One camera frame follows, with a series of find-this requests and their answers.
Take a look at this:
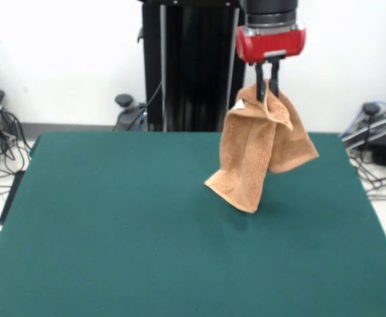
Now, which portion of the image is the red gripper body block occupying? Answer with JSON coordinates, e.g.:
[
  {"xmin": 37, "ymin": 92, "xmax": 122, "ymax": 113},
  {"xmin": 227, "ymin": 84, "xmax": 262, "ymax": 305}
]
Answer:
[{"xmin": 235, "ymin": 19, "xmax": 308, "ymax": 65}]

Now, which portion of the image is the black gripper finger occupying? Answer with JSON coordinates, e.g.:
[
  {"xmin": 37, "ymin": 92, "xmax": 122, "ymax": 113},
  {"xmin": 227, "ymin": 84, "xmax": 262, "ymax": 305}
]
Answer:
[
  {"xmin": 269, "ymin": 61, "xmax": 282, "ymax": 97},
  {"xmin": 254, "ymin": 63, "xmax": 267, "ymax": 102}
]

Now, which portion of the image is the brown terry towel with label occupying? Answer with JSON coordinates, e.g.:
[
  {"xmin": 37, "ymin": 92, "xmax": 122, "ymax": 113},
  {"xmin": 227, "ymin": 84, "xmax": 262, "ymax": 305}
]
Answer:
[{"xmin": 204, "ymin": 83, "xmax": 320, "ymax": 214}]

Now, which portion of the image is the dark green table cloth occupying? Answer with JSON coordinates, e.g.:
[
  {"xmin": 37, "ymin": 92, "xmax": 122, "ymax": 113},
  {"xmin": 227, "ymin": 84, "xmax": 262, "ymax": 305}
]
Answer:
[{"xmin": 0, "ymin": 131, "xmax": 386, "ymax": 317}]

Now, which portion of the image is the long black floor bar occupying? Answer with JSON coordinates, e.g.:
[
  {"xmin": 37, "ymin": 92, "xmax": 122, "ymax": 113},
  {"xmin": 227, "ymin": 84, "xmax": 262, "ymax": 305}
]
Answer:
[{"xmin": 0, "ymin": 171, "xmax": 25, "ymax": 225}]

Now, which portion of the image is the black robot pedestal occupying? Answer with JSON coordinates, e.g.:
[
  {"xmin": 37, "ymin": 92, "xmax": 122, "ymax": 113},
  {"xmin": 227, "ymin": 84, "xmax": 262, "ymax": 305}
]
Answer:
[{"xmin": 113, "ymin": 0, "xmax": 247, "ymax": 133}]

